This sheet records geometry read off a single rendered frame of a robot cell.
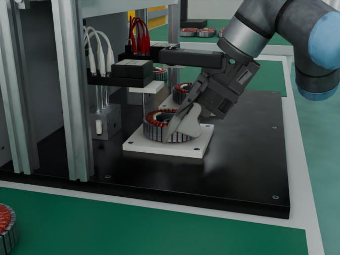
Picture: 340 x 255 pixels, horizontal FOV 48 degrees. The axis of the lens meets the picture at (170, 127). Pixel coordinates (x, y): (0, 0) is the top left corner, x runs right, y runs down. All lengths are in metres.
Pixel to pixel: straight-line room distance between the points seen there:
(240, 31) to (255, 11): 0.04
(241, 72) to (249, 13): 0.10
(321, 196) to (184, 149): 1.60
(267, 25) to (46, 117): 0.46
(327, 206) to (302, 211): 1.55
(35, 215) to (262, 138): 0.45
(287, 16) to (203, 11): 5.49
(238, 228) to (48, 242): 0.25
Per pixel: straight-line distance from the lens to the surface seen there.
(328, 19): 0.60
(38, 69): 0.77
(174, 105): 0.93
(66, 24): 0.54
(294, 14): 0.61
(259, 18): 0.64
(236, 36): 0.65
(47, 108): 0.80
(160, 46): 0.94
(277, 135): 0.81
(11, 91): 0.62
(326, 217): 2.05
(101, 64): 0.72
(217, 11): 6.06
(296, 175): 0.70
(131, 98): 0.98
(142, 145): 0.70
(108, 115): 0.75
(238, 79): 0.68
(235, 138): 0.77
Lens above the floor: 1.05
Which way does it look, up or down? 20 degrees down
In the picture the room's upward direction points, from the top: straight up
